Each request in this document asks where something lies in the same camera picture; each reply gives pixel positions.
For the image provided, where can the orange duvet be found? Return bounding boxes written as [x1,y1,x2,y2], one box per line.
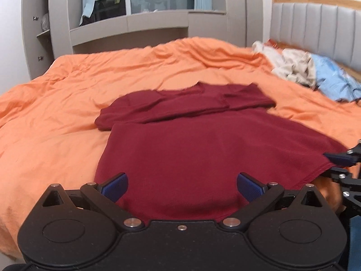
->
[0,37,361,260]

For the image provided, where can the dark red long-sleeved shirt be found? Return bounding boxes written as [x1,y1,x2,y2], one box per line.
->
[94,81,348,223]

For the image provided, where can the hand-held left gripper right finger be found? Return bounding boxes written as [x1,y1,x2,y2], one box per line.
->
[221,172,324,231]

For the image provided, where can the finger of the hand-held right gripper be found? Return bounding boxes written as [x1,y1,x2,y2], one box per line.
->
[329,167,361,204]
[323,144,361,166]

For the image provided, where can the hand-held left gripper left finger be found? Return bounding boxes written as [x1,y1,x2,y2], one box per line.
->
[42,172,145,231]

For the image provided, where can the light blue crumpled garment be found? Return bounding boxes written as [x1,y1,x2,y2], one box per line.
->
[312,54,361,102]

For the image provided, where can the blue striped cloth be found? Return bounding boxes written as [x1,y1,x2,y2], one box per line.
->
[347,217,361,271]

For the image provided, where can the grey padded wooden headboard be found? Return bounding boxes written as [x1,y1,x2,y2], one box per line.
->
[269,0,361,72]

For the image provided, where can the grey built-in wardrobe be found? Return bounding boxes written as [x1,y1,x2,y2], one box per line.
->
[21,0,264,81]

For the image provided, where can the cream crumpled clothes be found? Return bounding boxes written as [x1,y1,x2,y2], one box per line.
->
[252,41,318,87]

